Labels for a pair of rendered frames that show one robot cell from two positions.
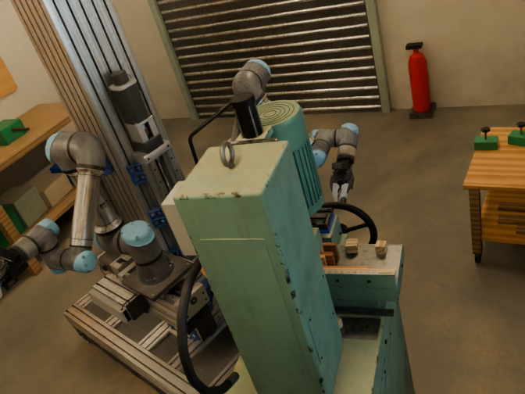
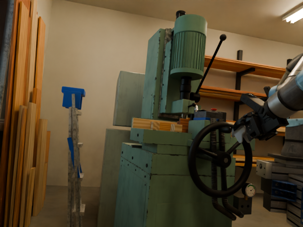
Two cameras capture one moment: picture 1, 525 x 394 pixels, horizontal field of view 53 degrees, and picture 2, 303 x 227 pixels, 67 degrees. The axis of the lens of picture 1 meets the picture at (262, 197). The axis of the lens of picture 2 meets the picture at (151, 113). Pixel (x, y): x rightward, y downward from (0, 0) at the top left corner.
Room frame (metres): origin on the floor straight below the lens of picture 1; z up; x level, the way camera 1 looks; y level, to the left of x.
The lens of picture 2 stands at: (2.01, -1.09, 0.90)
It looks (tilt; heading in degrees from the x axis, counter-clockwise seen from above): 4 degrees up; 133
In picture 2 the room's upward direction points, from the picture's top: 5 degrees clockwise
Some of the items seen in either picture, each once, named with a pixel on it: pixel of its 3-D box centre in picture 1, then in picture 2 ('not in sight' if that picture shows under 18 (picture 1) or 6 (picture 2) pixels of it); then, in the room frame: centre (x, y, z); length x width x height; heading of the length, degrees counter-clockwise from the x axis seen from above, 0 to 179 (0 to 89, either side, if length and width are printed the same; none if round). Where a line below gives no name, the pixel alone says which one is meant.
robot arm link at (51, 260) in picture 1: (58, 257); not in sight; (1.58, 0.75, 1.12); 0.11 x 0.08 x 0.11; 54
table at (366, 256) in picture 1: (315, 261); (198, 139); (1.42, -0.11, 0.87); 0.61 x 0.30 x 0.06; 63
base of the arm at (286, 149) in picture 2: (151, 263); (295, 148); (1.73, 0.50, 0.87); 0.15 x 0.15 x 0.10
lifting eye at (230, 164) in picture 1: (227, 155); not in sight; (1.06, 0.05, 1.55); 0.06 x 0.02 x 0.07; 153
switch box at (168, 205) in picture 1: (191, 218); not in sight; (1.10, 0.18, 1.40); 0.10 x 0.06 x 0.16; 153
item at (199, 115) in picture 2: (312, 220); (211, 115); (1.50, -0.14, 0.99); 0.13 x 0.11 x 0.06; 63
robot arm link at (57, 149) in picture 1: (94, 195); not in sight; (1.81, 0.61, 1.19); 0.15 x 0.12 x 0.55; 54
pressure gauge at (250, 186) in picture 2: not in sight; (247, 191); (1.62, 0.04, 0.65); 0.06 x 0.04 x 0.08; 63
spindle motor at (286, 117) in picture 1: (283, 162); (188, 49); (1.31, -0.09, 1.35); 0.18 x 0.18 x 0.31
